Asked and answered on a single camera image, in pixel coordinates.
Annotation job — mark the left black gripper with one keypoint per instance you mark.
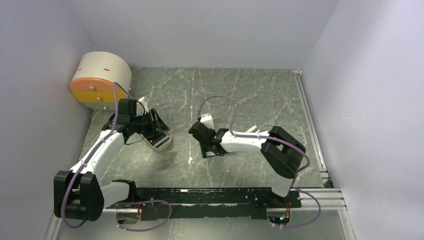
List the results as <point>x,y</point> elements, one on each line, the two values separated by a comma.
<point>159,125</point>

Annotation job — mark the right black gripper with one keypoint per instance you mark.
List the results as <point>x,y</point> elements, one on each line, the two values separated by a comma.
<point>202,144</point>

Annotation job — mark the black leather card holder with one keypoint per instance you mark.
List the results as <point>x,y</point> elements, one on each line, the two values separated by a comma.
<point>209,154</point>

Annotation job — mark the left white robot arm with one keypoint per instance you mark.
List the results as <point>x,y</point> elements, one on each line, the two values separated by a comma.
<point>77,193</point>

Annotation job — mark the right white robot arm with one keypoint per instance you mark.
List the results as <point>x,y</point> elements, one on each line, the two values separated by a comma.
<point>280,149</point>

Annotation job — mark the beige wooden card tray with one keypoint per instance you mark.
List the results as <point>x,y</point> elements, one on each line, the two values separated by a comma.
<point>160,141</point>

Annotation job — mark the small white wooden block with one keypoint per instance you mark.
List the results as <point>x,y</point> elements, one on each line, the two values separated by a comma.
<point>253,129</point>

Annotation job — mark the round pastel drawer box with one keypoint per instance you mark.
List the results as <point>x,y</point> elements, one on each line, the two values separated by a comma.
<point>95,77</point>

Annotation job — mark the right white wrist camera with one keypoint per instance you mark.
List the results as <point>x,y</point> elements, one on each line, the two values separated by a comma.
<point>207,120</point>

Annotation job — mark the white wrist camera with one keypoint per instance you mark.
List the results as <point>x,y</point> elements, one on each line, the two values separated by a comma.
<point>207,120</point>
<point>144,100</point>

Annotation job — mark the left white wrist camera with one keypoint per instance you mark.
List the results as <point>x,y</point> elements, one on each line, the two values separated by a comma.
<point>144,100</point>

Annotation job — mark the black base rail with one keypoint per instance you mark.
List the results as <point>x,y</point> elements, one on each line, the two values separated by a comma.
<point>191,203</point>

